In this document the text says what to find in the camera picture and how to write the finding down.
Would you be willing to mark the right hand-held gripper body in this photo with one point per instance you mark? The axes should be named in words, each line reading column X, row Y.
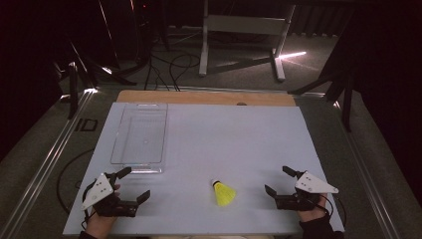
column 313, row 185

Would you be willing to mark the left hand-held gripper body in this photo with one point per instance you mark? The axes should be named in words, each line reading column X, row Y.
column 98, row 191

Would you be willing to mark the clear plastic tray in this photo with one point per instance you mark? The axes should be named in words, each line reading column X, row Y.
column 139, row 139

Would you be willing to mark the yellow shuttlecock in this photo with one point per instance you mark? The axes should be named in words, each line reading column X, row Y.
column 224, row 195

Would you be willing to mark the person's right hand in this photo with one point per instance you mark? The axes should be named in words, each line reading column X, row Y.
column 311, row 215

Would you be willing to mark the person's left hand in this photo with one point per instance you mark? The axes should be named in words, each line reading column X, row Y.
column 99, row 226

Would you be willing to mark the dark metal stand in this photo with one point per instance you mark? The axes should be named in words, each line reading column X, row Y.
column 346, row 106

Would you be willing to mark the black tripod stand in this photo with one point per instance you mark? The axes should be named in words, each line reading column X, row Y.
column 72, row 89

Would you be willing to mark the aluminium floor rail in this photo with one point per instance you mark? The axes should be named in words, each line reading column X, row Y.
column 49, row 163
column 371, row 193

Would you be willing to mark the white metal stand frame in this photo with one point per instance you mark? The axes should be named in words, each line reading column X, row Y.
column 242, row 25

